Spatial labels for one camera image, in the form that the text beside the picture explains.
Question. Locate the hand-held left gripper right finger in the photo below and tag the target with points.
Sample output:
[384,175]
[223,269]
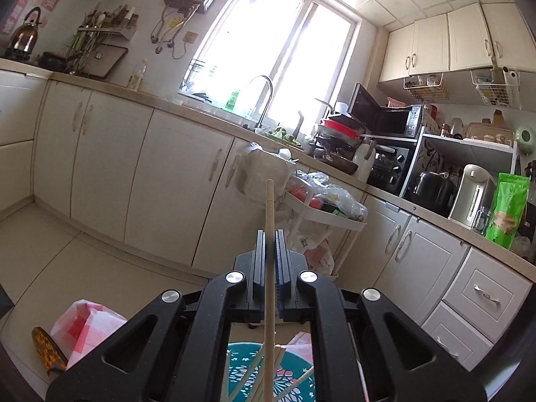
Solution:
[279,259]

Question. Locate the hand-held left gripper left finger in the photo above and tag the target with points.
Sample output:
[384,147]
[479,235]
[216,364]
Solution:
[261,259]

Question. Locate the blue perforated plastic basket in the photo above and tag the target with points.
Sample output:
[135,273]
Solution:
[301,362]

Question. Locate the red printed plastic bag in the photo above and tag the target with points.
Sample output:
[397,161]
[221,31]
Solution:
[318,255]

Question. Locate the white trolley cart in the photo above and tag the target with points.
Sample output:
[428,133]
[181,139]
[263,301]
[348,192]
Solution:
[331,220]

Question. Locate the clear bags of groceries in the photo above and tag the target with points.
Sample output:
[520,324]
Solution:
[331,201]

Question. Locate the white plastic bag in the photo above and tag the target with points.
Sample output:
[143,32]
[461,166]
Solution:
[261,176]

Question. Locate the green vegetables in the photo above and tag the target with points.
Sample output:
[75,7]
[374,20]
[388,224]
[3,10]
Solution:
[284,136]

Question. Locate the cream kitchen base cabinets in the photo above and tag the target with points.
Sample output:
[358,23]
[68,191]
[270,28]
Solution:
[167,176]

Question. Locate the stack of pans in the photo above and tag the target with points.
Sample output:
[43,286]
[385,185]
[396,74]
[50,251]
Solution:
[339,142]

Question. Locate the black toaster oven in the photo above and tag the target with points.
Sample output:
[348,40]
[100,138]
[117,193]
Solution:
[389,163]

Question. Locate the green dish soap bottle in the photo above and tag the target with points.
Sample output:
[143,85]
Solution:
[232,100]

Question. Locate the beige kitchen countertop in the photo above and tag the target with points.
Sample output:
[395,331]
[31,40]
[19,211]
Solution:
[188,111]

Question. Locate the black cooking pot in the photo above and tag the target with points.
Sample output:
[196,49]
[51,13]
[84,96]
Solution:
[433,188]

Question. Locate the steel sink faucet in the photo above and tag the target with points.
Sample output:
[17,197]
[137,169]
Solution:
[270,88]

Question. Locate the black microwave oven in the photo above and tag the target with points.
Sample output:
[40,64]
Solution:
[385,115]

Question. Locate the red checkered plastic tablecloth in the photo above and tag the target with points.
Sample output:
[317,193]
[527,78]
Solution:
[83,322]

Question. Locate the white electric water boiler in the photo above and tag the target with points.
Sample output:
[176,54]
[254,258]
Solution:
[471,194]

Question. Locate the glass jar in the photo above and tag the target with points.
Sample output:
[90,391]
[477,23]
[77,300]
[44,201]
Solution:
[481,220]

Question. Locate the kitchen window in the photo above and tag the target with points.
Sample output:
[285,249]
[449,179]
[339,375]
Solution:
[276,50]

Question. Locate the white counter shelf rack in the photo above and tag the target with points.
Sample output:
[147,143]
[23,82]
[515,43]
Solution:
[469,146]

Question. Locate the clear plastic bottle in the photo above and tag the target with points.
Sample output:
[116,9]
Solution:
[138,76]

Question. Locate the orange patterned cushion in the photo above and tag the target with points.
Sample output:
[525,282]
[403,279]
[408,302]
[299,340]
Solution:
[48,349]

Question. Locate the green food packet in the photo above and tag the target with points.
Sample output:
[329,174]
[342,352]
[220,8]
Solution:
[506,209]

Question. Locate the green round appliance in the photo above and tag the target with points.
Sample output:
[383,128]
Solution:
[525,140]

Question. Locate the black wok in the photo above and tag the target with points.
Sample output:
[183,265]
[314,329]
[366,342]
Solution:
[52,60]

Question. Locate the steel kettle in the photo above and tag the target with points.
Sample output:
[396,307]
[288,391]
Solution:
[25,35]

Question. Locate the cream upper wall cabinets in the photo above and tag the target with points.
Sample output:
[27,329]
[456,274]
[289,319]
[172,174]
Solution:
[448,42]

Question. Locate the wall utensil rack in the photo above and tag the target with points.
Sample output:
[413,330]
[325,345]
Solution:
[106,29]

